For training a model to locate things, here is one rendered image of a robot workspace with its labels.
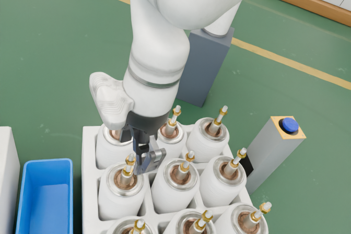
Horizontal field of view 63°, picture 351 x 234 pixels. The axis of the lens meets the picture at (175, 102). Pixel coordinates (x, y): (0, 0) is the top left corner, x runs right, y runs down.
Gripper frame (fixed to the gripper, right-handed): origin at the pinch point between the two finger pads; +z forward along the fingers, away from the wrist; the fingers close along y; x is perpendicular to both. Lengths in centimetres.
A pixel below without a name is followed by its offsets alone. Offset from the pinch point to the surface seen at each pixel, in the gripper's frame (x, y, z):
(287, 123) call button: -40.1, -2.3, 2.2
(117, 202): 2.8, -3.7, 10.7
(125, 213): 1.0, -4.7, 15.5
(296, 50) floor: -131, 57, 35
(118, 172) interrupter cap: 0.9, 1.9, 9.9
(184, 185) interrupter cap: -11.0, -5.5, 9.8
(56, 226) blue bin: 12.9, 4.8, 34.9
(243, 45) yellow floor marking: -96, 66, 35
